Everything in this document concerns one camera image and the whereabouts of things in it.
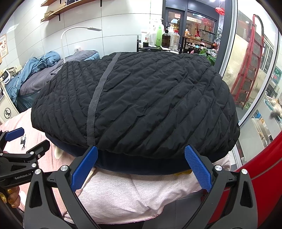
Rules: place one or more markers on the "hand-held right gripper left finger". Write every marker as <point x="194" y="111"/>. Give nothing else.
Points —
<point x="84" y="168"/>

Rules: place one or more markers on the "small white grey device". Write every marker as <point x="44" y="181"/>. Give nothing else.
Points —
<point x="5" y="76"/>

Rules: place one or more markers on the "red glossy panel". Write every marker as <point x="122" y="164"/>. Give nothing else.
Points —
<point x="264" y="176"/>

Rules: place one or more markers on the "small black jar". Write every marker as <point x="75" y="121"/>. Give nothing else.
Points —
<point x="146" y="44"/>

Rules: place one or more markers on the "white wall socket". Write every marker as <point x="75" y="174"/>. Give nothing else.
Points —
<point x="77" y="49"/>

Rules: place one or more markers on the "green plant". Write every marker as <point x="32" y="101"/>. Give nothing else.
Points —
<point x="208" y="56"/>

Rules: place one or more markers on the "white machine with screen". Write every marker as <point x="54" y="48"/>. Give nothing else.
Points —
<point x="8" y="114"/>

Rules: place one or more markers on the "red metal rack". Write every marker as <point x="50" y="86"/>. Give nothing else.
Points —
<point x="254" y="28"/>

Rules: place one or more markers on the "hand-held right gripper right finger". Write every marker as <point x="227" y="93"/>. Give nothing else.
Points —
<point x="198" y="167"/>

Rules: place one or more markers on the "black quilted jacket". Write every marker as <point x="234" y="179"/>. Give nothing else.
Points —
<point x="143" y="99"/>

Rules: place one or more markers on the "red hanging ornament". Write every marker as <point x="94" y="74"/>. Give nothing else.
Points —
<point x="219" y="10"/>

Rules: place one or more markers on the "white floor lamp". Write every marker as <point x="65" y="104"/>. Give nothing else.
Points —
<point x="93" y="28"/>

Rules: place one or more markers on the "green bottle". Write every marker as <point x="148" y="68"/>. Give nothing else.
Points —
<point x="160" y="36"/>

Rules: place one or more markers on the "dark brown bottle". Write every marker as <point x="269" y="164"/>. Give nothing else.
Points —
<point x="166" y="39"/>

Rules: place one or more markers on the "clear plastic bottle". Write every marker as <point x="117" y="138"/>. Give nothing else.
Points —
<point x="174" y="40"/>

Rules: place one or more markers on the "pink polka dot blanket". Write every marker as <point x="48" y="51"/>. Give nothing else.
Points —
<point x="121" y="193"/>

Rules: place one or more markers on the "person's left hand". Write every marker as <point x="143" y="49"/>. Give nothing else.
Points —
<point x="13" y="197"/>

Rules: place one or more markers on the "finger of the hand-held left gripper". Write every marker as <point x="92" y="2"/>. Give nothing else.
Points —
<point x="33" y="155"/>
<point x="14" y="134"/>

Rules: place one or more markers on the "wooden bracket shelf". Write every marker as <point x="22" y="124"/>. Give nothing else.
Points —
<point x="66" y="11"/>
<point x="55" y="2"/>

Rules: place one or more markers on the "white pump bottle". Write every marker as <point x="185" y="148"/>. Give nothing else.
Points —
<point x="153" y="35"/>

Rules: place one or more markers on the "wall poster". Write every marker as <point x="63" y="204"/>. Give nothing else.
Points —
<point x="4" y="45"/>

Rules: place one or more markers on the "navy blue garment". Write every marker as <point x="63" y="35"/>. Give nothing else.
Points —
<point x="136" y="164"/>

